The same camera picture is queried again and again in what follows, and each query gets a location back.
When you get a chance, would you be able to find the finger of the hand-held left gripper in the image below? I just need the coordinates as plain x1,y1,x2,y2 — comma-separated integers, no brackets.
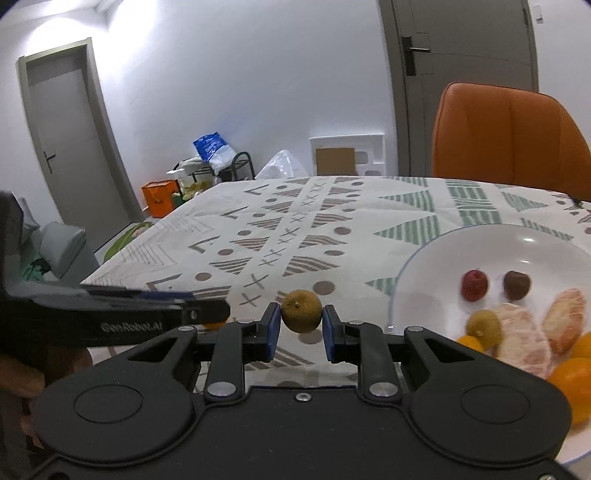
178,299,232,328
79,284,197,305

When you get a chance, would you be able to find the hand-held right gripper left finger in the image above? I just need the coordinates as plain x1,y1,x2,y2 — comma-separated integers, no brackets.
127,302,282,402

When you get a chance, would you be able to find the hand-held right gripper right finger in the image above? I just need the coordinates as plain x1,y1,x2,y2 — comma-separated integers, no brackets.
322,305,478,402

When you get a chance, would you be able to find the brown-green round fruit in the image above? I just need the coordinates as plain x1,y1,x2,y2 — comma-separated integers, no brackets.
281,289,322,334

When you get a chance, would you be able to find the dark red passion fruit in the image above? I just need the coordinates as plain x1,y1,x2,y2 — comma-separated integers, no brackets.
502,270,531,301
461,270,489,303

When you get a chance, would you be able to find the white plate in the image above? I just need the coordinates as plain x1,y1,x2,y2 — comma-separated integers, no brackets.
389,224,591,464

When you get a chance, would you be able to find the large peeled pomelo piece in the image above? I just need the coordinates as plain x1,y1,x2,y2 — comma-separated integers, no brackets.
493,303,557,379

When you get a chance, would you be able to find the peeled pomelo segment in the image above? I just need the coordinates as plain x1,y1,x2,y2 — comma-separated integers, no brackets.
541,289,587,355

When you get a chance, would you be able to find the large orange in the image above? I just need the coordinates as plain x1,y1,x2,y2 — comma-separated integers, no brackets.
547,357,591,426

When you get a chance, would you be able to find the person's left hand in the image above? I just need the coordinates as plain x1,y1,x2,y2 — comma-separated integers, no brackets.
0,345,92,402

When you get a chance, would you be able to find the green floor mat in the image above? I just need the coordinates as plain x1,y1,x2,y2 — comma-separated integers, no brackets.
102,222,154,261

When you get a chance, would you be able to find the grey sofa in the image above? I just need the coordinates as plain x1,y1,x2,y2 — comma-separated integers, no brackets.
21,198,100,282

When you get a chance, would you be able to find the orange box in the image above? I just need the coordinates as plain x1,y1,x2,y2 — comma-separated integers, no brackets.
141,181,182,219

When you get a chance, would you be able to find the patterned tablecloth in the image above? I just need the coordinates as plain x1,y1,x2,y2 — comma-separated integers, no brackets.
79,175,591,393

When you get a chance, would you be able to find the black metal rack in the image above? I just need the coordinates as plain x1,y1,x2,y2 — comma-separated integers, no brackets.
191,151,256,185

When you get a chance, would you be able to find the yellow-green round fruit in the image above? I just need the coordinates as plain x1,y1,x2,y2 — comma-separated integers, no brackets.
465,310,503,349

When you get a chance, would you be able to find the blue plastic bag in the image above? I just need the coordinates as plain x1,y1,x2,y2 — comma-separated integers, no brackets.
192,132,236,174

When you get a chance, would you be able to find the clear plastic bag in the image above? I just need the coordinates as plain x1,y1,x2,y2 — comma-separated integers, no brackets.
255,149,309,181

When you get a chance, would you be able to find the brown cardboard sheet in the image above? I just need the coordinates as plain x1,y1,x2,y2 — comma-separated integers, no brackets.
315,147,355,176

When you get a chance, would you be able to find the white foam packaging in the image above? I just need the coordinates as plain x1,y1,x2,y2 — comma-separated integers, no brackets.
308,134,386,177

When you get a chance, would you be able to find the orange chair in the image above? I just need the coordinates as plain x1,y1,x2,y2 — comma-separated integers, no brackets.
431,82,591,204

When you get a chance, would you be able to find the black door lock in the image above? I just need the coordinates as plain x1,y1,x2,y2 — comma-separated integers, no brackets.
401,36,430,77

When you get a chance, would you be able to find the grey door with lever handle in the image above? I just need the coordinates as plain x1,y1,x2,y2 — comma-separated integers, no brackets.
16,38,144,252

